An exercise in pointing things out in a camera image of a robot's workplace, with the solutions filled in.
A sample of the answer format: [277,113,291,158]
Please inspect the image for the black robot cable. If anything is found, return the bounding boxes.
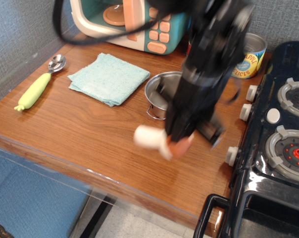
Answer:
[52,0,170,46]

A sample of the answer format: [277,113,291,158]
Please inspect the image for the pineapple slices can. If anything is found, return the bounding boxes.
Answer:
[231,33,267,79]

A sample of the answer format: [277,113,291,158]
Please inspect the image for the light blue folded cloth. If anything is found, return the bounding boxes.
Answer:
[68,53,150,107]

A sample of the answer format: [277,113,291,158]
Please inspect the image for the toy microwave teal and cream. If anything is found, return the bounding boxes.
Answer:
[70,0,190,55]

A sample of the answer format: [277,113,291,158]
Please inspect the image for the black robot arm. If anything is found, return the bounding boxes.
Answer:
[149,0,254,144]

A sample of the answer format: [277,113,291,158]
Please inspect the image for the brown and white plush mushroom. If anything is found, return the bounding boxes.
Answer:
[133,125,194,160]

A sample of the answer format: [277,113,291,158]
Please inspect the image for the black toy stove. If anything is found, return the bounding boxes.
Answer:
[194,41,299,238]

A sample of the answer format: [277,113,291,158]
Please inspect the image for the silver metal pot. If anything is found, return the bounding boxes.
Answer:
[145,71,182,120]

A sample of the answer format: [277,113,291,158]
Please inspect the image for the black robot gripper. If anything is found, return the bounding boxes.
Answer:
[165,65,230,142]

